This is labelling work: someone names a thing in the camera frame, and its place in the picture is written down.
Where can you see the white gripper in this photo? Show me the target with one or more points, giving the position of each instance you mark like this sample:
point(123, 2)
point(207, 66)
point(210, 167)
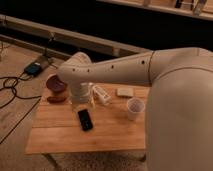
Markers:
point(81, 96)

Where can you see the white sponge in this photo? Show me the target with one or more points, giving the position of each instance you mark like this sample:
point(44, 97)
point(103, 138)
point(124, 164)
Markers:
point(125, 92)

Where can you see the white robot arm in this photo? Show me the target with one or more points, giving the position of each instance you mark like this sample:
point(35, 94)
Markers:
point(179, 109)

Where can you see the white plastic bottle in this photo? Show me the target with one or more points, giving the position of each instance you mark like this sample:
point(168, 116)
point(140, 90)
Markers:
point(103, 96)

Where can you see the dark red bowl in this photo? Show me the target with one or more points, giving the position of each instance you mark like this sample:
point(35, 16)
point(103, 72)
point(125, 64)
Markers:
point(54, 84)

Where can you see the brown oval object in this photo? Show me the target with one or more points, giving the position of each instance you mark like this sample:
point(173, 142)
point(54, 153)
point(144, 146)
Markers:
point(52, 99)

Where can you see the black smartphone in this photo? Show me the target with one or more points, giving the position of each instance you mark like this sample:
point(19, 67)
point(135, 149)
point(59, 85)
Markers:
point(85, 120)

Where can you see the blue power adapter box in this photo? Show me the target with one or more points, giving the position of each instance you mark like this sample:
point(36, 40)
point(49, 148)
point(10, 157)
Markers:
point(33, 69)

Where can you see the wooden table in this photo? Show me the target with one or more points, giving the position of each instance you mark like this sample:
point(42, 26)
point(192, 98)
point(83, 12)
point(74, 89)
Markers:
point(56, 129)

